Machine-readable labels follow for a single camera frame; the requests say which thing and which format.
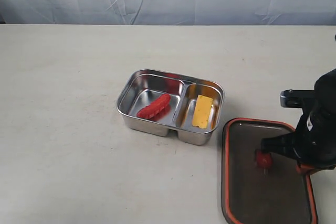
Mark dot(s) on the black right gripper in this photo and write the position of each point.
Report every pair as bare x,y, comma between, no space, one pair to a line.
314,139

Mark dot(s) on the dark transparent lid orange seal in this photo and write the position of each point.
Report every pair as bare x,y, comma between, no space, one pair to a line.
252,194

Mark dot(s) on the yellow toy cheese wedge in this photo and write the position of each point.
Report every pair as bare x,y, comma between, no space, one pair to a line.
202,111

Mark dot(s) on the steel two-compartment lunch box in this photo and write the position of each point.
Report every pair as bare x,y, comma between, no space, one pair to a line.
145,86

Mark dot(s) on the red toy sausage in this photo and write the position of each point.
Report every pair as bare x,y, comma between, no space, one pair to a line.
155,107

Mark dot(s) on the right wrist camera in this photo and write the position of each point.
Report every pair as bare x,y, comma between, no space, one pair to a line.
296,98

